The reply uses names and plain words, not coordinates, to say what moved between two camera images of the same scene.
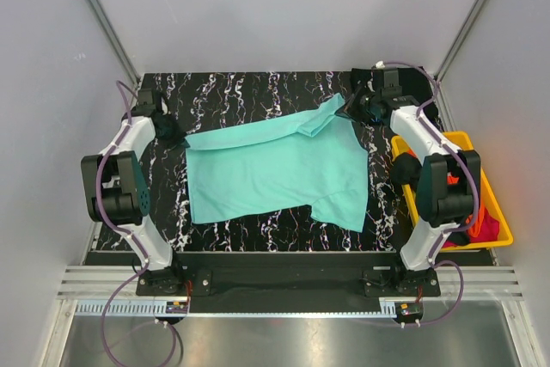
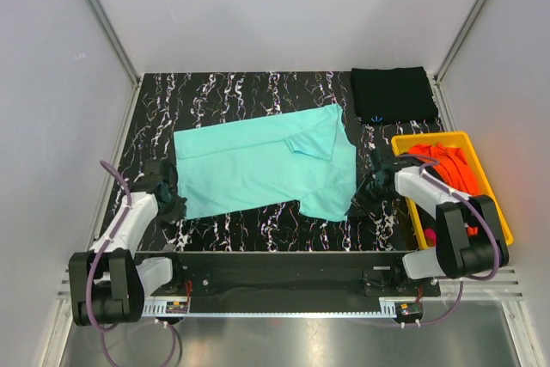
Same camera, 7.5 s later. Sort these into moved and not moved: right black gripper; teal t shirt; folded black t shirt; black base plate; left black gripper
Moved: left black gripper; right black gripper; teal t shirt
Not moved: folded black t shirt; black base plate
